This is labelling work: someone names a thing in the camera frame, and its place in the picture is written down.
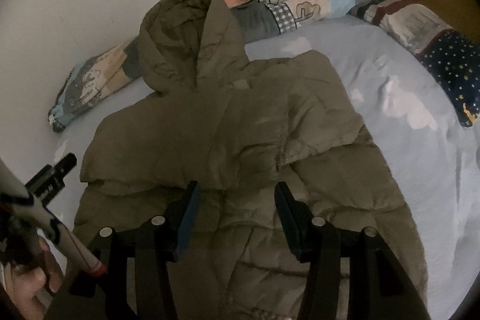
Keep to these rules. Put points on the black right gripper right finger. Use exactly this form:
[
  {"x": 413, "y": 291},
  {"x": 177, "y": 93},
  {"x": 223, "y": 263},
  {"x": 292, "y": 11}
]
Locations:
[{"x": 322, "y": 241}]

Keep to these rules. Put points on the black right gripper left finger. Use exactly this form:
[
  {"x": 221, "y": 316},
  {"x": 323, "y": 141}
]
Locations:
[{"x": 136, "y": 283}]

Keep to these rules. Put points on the olive green puffer jacket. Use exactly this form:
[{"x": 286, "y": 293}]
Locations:
[{"x": 238, "y": 127}]

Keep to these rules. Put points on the person's left hand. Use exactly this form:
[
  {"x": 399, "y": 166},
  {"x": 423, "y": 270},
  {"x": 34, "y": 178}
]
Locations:
[{"x": 19, "y": 292}]

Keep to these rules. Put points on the light blue bed sheet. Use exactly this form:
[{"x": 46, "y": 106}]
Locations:
[{"x": 433, "y": 159}]

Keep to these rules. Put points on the navy star pattern pillow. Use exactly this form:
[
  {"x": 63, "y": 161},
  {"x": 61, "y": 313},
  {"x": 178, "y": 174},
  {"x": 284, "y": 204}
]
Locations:
[{"x": 453, "y": 61}]

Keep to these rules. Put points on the patchwork cartoon quilt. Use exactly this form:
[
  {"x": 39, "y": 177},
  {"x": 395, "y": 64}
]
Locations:
[{"x": 98, "y": 77}]

